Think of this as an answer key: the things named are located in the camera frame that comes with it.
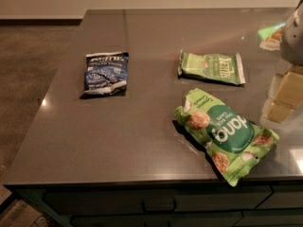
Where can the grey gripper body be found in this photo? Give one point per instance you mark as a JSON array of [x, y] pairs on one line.
[[294, 40]]

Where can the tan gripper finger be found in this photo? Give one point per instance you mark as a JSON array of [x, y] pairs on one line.
[[287, 89], [273, 114]]

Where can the blue chip bag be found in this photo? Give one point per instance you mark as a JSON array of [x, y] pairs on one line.
[[106, 73]]

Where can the green Dang rice chips bag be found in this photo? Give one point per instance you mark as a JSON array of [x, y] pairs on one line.
[[234, 144]]

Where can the green Kettle chip bag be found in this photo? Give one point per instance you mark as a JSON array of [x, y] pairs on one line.
[[216, 67]]

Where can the dark cabinet drawers under counter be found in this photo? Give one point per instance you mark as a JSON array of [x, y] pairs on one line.
[[249, 206]]

